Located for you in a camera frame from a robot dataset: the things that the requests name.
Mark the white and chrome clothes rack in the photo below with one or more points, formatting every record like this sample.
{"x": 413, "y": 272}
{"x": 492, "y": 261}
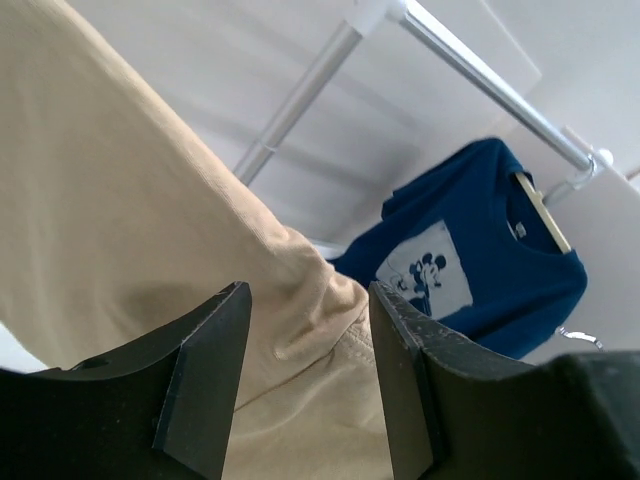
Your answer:
{"x": 362, "y": 19}

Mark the beige t shirt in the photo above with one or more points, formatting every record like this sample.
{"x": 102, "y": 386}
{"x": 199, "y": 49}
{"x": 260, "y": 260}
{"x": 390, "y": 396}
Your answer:
{"x": 117, "y": 219}

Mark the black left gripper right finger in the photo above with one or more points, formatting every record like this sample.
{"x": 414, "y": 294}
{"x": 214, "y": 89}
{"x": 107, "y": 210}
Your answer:
{"x": 456, "y": 410}

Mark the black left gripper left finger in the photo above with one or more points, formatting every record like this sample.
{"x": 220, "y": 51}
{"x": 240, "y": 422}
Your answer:
{"x": 158, "y": 407}

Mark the blue mickey t shirt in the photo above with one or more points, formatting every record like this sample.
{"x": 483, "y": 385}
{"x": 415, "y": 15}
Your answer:
{"x": 463, "y": 244}

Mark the wooden hanger in blue shirt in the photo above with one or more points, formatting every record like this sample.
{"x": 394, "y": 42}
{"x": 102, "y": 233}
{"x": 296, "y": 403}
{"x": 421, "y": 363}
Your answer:
{"x": 536, "y": 199}

